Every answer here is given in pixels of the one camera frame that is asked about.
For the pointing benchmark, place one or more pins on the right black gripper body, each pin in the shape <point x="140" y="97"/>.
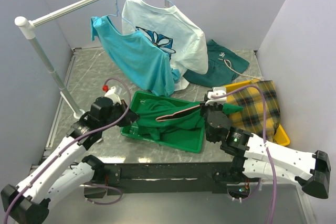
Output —
<point x="205" y="110"/>

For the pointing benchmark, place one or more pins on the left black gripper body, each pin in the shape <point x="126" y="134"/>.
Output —
<point x="117" y="110"/>

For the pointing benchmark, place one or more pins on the green t shirt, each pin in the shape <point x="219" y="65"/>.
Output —
<point x="150" y="109"/>

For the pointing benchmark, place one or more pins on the pink wire hanger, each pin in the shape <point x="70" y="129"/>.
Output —
<point x="178" y="114"/>

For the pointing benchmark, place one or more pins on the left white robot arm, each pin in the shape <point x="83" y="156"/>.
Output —
<point x="31" y="200"/>

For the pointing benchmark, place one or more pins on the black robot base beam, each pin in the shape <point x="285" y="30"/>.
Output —
<point x="167" y="177"/>

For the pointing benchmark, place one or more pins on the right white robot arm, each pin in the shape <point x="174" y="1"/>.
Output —
<point x="255" y="158"/>

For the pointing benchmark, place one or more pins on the turquoise t shirt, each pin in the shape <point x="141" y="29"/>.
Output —
<point x="143" y="63"/>

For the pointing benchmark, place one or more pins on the white flower print t shirt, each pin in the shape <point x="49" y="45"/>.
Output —
<point x="172" y="32"/>

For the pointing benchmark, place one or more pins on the green plastic tray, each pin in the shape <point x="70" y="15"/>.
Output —
<point x="187" y="140"/>

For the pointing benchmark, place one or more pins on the yellow plaid cloth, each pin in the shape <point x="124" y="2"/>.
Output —
<point x="254" y="106"/>

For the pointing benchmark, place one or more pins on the dark teal shorts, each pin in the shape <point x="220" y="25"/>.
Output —
<point x="223" y="66"/>

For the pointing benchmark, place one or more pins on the yellow plastic tray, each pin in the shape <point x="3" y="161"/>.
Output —
<point x="281" y="132"/>

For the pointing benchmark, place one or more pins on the metal clothes rack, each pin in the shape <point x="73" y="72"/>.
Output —
<point x="32" y="65"/>

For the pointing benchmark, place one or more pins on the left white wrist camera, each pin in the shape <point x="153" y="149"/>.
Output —
<point x="112" y="93"/>

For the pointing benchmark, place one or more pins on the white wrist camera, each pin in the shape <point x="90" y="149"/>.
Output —
<point x="112" y="93"/>
<point x="215" y="95"/>

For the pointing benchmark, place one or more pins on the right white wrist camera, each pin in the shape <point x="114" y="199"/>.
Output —
<point x="215" y="95"/>

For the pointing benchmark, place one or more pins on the blue wire hanger left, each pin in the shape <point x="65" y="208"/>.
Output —
<point x="118" y="13"/>

